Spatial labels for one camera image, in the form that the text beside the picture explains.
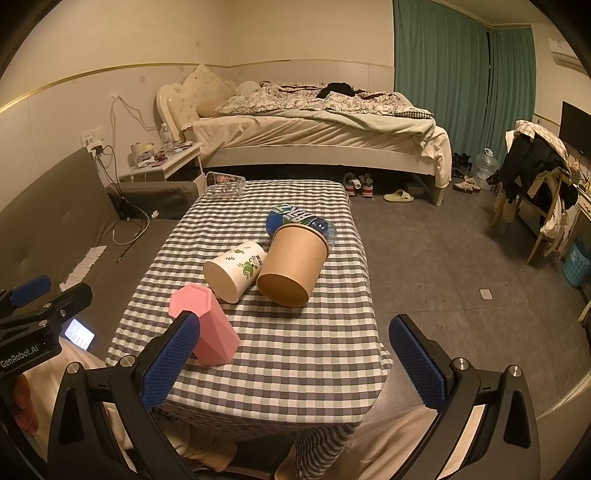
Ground black garment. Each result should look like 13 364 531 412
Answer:
316 82 360 99

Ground brown paper cup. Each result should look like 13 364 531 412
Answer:
256 224 330 308

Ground lit smartphone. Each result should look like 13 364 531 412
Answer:
64 318 98 352

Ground pair of grey sneakers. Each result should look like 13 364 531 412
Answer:
341 172 376 199

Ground white cup with green print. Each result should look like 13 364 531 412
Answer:
204 241 269 304

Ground narrow green curtain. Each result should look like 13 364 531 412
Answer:
488 27 537 160

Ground pink faceted cup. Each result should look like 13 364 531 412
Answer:
168 284 242 368

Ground white paper tissues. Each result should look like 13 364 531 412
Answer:
59 246 108 288

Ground cream bed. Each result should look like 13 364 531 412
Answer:
156 79 453 207

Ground wide green curtain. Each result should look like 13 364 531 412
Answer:
392 0 491 155

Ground pile of clothes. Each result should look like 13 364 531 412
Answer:
495 119 581 237

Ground wooden chair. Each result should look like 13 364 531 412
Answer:
490 161 579 267

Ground pile of small toiletries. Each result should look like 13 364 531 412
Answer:
130 140 195 169

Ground dark shoes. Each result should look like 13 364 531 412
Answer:
450 151 472 179

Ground cream tufted headboard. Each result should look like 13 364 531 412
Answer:
156 83 197 137

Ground light green blanket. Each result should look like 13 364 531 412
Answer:
265 107 437 141

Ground black television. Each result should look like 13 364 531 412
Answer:
558 101 591 156

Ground wall socket with charger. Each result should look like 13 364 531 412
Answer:
81 130 106 158

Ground white shoes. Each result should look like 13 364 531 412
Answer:
453 175 484 194

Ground blue label water bottle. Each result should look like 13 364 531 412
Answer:
265 203 337 254

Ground white wall cable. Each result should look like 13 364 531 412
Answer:
109 92 160 136

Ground white nightstand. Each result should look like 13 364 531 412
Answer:
119 142 206 186

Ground person's left hand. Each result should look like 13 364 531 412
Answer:
11 371 47 435

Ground floral duvet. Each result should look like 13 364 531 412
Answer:
216 82 435 121

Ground grey checkered tablecloth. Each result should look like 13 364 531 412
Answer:
105 179 394 480

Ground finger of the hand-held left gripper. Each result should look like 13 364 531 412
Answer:
0 275 52 319
0 282 93 334

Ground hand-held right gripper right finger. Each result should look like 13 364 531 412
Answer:
388 314 541 480

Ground clear plastic container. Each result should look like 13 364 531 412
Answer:
204 171 247 200

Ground black cable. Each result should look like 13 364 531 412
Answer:
95 144 137 220

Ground white air conditioner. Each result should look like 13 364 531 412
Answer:
548 37 586 73

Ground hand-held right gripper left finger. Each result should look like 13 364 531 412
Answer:
47 310 204 480

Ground blue laundry basket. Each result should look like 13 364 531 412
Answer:
561 234 591 290

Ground grey sofa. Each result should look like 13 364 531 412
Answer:
0 148 200 324

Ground cream ruffled pillow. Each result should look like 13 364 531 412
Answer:
181 65 237 118

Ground large clear water jug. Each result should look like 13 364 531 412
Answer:
474 148 500 191

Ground person's light trousers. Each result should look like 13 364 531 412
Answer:
18 340 490 480

